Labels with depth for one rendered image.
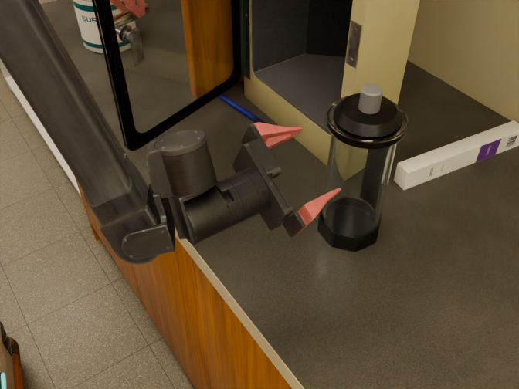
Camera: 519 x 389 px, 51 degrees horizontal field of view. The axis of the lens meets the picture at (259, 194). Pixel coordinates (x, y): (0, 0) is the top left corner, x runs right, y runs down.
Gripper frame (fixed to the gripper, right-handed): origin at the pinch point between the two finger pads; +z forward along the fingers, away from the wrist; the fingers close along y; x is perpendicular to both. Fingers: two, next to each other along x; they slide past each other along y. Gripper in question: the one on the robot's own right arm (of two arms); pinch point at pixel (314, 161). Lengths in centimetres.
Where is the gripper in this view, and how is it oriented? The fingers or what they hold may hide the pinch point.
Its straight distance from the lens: 71.4
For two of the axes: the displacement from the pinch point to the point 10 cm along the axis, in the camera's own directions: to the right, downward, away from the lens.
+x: -2.6, 3.7, 8.9
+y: -5.0, -8.4, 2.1
